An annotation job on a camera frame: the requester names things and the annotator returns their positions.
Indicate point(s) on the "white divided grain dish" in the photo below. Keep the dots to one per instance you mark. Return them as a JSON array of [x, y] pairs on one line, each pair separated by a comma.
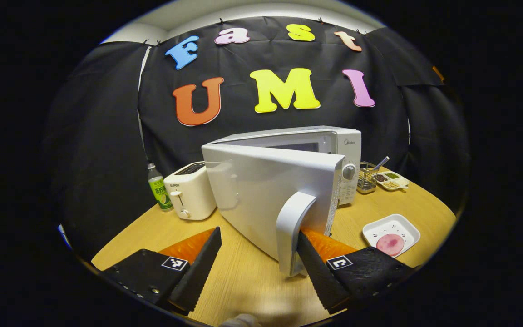
[[393, 181]]

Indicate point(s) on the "green drink bottle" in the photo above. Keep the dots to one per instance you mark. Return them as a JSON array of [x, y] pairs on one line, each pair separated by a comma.
[[159, 190]]

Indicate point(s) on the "white toaster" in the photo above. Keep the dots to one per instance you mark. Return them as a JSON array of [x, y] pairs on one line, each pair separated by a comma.
[[191, 193]]

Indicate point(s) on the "pink round food slice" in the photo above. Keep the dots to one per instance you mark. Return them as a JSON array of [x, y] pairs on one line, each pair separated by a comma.
[[390, 245]]

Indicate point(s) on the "white microwave oven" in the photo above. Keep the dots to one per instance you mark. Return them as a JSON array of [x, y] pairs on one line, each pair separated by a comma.
[[266, 190]]

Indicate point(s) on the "metal spoon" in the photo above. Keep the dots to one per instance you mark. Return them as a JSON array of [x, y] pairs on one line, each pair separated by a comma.
[[382, 162]]

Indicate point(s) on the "white square plate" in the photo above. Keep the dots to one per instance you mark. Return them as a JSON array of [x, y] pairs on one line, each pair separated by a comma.
[[397, 225]]

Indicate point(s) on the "black backdrop cloth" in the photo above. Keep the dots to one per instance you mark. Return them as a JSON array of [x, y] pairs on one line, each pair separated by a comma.
[[107, 136]]

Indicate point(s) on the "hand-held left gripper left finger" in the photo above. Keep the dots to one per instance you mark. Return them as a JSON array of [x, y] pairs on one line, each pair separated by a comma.
[[200, 268]]

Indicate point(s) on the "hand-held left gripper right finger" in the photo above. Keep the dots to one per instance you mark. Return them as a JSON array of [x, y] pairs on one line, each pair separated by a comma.
[[320, 277]]

